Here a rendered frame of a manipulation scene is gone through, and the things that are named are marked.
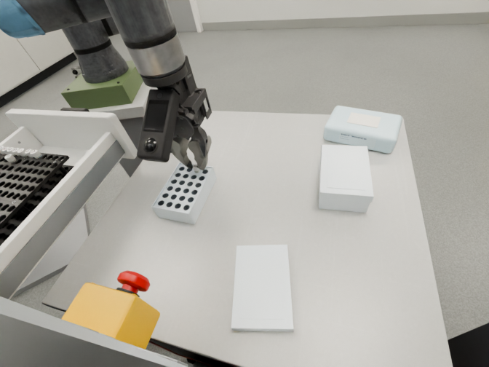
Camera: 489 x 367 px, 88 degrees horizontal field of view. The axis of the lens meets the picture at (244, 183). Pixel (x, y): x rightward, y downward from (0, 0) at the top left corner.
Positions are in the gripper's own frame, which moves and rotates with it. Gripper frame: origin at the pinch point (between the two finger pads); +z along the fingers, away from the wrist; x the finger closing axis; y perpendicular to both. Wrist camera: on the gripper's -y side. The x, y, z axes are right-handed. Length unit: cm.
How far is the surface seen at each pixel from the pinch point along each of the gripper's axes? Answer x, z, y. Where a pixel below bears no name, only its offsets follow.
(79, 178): 15.7, -6.7, -11.8
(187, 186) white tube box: 0.4, 1.7, -3.9
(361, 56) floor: -45, 82, 234
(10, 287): 14.9, -3.6, -30.4
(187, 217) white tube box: -2.3, 2.8, -10.4
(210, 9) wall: 138, 57, 317
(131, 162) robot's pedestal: 52, 32, 26
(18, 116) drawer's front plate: 39.0, -11.0, -1.2
